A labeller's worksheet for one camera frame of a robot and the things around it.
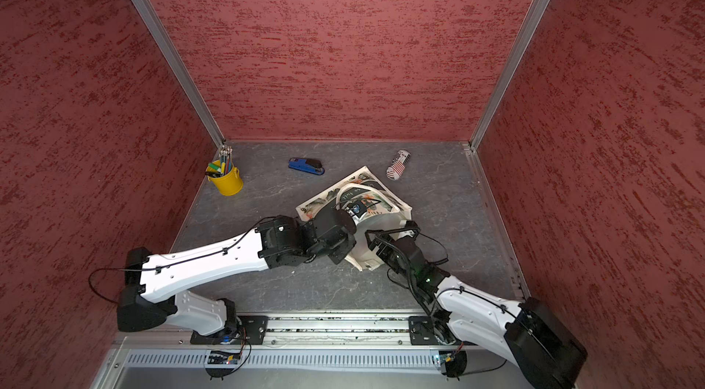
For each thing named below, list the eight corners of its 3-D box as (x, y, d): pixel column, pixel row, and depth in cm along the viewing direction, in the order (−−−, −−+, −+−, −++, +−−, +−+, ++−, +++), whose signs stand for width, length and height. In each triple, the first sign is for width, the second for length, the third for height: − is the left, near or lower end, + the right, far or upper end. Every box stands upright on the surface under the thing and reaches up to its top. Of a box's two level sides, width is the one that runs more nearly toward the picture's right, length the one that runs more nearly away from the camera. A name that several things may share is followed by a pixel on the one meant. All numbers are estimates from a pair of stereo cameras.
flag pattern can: (384, 176, 111) (384, 171, 108) (397, 153, 120) (398, 148, 117) (398, 182, 109) (399, 177, 107) (410, 158, 118) (412, 153, 115)
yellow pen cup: (213, 189, 106) (200, 171, 97) (226, 175, 110) (215, 157, 102) (233, 198, 103) (221, 181, 95) (246, 184, 108) (236, 166, 99)
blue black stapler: (290, 169, 114) (287, 160, 110) (293, 163, 116) (291, 154, 112) (323, 175, 112) (321, 167, 108) (325, 169, 114) (324, 161, 110)
